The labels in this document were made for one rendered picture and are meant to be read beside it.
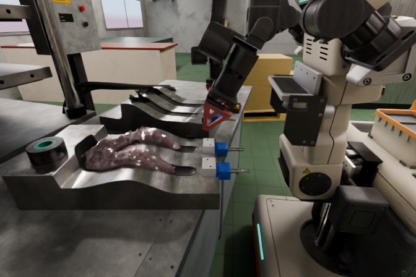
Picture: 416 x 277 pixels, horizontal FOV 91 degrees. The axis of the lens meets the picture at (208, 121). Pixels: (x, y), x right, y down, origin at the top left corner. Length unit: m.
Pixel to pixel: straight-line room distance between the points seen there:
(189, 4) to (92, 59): 6.92
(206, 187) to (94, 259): 0.27
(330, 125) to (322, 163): 0.13
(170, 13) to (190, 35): 1.21
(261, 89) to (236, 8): 7.34
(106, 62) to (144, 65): 0.61
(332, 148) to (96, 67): 3.46
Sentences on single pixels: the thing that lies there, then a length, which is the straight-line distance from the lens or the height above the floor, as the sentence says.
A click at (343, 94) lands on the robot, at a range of 0.72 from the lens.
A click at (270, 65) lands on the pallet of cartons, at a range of 2.73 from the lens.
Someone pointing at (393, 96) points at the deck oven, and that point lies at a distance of 4.17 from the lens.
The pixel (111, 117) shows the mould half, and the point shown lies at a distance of 0.97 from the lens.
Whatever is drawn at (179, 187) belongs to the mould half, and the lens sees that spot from 0.54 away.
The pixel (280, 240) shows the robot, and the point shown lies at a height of 0.28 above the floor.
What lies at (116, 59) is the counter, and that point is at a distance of 3.54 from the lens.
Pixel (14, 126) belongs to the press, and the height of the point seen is 0.79.
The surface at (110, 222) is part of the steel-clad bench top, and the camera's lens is 0.58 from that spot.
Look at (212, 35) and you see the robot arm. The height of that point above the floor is 1.20.
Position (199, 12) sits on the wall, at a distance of 9.96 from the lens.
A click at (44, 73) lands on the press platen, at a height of 1.01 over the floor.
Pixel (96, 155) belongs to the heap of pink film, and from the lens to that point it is 0.64.
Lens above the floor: 1.22
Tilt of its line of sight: 25 degrees down
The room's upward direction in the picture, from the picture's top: straight up
